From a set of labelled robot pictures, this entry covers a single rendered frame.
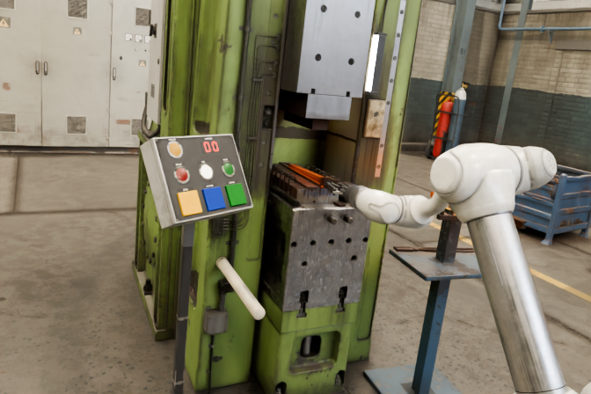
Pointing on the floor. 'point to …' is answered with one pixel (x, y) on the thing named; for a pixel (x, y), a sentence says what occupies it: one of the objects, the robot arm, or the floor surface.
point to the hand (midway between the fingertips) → (331, 183)
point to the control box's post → (183, 305)
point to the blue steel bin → (558, 204)
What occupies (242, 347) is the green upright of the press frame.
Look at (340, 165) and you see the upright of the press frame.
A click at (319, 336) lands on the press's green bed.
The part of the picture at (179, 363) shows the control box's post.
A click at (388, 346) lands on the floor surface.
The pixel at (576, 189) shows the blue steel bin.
